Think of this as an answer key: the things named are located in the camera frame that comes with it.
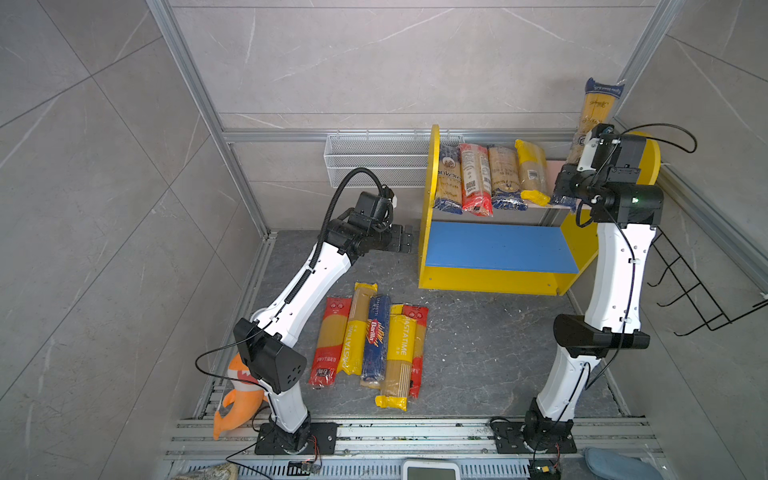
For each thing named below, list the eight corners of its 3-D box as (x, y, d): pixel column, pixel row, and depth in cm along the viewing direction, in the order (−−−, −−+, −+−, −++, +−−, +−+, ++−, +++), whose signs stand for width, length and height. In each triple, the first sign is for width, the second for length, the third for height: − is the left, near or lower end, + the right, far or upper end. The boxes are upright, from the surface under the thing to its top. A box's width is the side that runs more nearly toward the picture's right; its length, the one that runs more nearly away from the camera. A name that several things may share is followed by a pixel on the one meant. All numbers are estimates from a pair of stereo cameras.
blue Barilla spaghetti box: (364, 384, 83) (363, 376, 78) (369, 303, 100) (367, 293, 95) (390, 384, 83) (390, 376, 78) (390, 303, 100) (390, 293, 95)
